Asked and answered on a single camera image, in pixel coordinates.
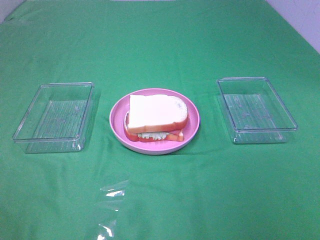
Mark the green tablecloth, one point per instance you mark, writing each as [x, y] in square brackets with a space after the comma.
[211, 189]

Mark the clear left plastic tray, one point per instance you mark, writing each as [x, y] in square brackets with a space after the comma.
[57, 119]

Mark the pink round plate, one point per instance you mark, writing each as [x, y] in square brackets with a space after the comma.
[122, 106]

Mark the clear right plastic tray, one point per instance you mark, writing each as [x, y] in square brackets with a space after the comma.
[253, 111]

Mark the bacon strip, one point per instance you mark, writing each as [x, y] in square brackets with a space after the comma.
[178, 132]

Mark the clear plastic tray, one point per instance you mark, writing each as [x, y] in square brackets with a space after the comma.
[253, 111]
[57, 119]

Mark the bread slice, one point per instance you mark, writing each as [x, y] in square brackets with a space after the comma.
[156, 113]
[134, 136]

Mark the green lettuce leaf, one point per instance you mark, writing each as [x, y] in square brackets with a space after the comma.
[154, 136]

